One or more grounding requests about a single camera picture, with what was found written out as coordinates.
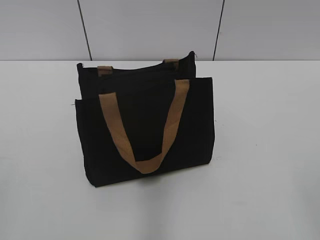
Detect tan bag handle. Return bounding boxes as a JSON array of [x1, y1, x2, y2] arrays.
[[98, 79, 190, 174], [97, 58, 179, 77]]

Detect black canvas tote bag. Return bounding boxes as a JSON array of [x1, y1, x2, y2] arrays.
[[75, 51, 215, 187]]

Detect tan rear bag handle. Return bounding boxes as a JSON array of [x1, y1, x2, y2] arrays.
[[97, 58, 179, 77]]

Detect tan front bag handle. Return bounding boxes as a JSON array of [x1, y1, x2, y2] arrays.
[[98, 79, 190, 174]]

